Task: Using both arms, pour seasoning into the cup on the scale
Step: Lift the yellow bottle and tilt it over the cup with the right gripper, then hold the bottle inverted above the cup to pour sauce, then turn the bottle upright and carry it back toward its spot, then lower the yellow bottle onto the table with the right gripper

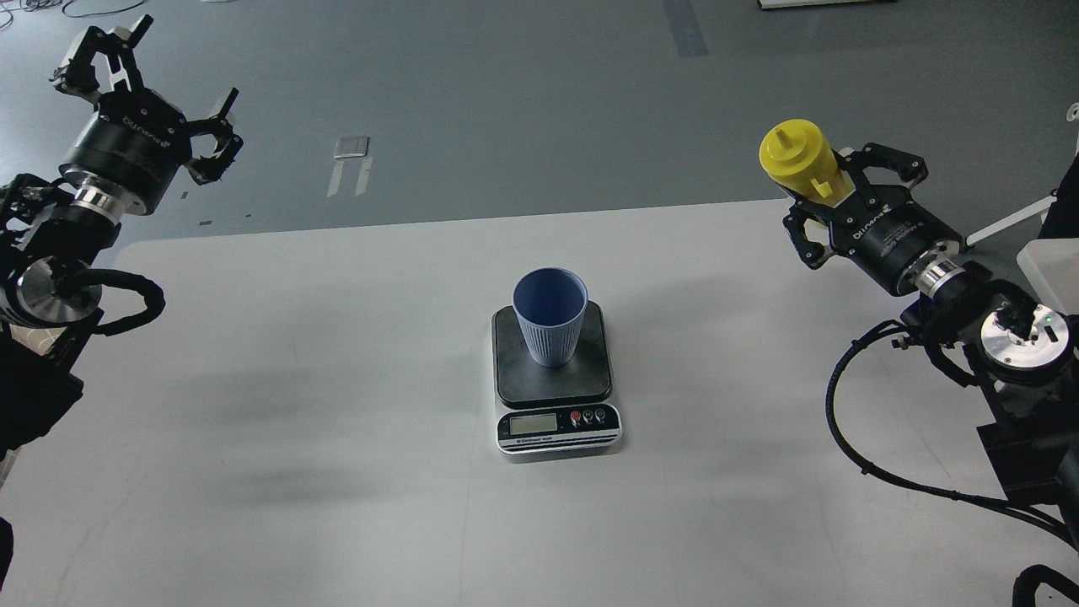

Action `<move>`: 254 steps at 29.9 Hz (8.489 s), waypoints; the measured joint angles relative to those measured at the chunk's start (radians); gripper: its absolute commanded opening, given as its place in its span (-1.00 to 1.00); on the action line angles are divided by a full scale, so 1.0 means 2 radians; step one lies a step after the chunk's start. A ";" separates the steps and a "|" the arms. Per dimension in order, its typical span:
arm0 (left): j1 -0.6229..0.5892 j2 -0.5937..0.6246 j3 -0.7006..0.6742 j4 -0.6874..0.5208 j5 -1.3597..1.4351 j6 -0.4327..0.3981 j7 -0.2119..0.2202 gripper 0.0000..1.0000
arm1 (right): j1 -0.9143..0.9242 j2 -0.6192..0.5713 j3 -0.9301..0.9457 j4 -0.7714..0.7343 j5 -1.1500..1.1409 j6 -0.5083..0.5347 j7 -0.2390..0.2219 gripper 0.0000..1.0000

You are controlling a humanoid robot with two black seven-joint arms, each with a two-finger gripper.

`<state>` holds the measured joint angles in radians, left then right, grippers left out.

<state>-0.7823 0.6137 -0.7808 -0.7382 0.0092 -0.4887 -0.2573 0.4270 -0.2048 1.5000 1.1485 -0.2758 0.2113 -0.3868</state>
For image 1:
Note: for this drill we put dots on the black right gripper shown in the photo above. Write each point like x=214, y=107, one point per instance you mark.
x=880, y=227

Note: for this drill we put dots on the yellow squeeze bottle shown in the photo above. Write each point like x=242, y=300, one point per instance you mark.
x=797, y=156

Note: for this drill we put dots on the white office chair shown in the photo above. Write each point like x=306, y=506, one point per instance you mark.
x=1048, y=217

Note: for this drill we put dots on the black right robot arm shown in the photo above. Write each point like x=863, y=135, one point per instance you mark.
x=977, y=330

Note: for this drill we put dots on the black digital kitchen scale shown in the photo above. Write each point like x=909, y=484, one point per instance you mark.
x=542, y=413

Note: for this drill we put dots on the blue ribbed plastic cup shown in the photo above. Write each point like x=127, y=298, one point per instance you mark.
x=550, y=304

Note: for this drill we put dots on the grey floor plate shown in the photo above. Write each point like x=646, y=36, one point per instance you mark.
x=351, y=147

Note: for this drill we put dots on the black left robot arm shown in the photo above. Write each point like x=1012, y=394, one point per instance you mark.
x=53, y=297

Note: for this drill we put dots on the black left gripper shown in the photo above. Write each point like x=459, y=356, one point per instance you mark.
x=133, y=139

